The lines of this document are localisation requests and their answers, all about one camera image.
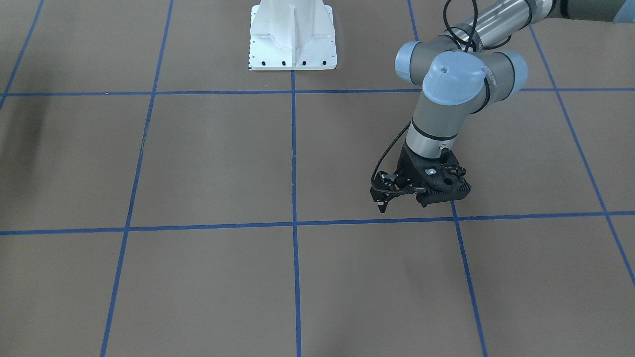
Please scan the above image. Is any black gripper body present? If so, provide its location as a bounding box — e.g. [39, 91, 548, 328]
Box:
[395, 145, 472, 207]

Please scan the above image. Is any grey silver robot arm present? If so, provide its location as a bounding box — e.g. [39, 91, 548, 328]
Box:
[371, 0, 634, 212]

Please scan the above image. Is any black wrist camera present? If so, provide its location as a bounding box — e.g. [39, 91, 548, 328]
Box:
[370, 171, 400, 213]

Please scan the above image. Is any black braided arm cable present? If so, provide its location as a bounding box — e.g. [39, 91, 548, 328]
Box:
[371, 0, 511, 196]

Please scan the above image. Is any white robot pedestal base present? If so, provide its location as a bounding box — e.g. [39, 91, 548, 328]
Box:
[248, 0, 338, 71]

